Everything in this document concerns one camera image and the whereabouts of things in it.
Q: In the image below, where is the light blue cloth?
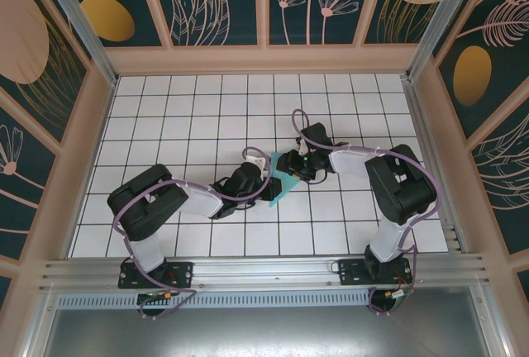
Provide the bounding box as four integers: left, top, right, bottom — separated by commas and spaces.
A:
266, 152, 303, 209

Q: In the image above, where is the grey metal sheet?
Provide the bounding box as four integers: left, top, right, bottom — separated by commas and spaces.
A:
41, 306, 493, 357

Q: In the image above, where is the left green controller board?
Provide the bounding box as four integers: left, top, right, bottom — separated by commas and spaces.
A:
136, 289, 174, 304

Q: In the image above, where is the green controller board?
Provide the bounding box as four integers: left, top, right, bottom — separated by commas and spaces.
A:
382, 288, 415, 307
136, 289, 174, 304

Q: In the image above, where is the right green controller board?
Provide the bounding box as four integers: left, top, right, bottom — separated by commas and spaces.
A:
382, 288, 415, 307

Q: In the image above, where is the long aluminium mounting rail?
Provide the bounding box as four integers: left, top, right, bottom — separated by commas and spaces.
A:
39, 252, 493, 293

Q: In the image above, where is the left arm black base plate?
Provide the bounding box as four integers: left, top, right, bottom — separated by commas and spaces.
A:
118, 260, 194, 290

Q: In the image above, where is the slotted grey cable duct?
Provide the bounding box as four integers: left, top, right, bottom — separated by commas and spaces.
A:
55, 292, 373, 309

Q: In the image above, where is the aluminium side rail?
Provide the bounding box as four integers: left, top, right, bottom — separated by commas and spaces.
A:
403, 78, 472, 255

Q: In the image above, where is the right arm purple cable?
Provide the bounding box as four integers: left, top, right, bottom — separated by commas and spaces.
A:
291, 108, 443, 317

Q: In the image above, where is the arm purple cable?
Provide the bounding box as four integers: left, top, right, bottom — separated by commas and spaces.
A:
113, 146, 273, 321
291, 108, 443, 317

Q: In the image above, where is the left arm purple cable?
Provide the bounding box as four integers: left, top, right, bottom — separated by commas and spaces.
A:
113, 146, 273, 321

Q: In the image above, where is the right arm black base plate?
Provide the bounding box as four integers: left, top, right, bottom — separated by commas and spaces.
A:
337, 258, 413, 288

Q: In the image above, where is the right aluminium corner post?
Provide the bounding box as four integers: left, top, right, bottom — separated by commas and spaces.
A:
404, 0, 484, 81

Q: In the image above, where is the aluminium corner post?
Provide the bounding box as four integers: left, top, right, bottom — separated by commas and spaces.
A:
404, 0, 484, 81
35, 0, 120, 88

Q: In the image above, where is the left aluminium corner post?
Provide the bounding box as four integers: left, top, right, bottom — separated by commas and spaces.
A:
35, 0, 120, 88

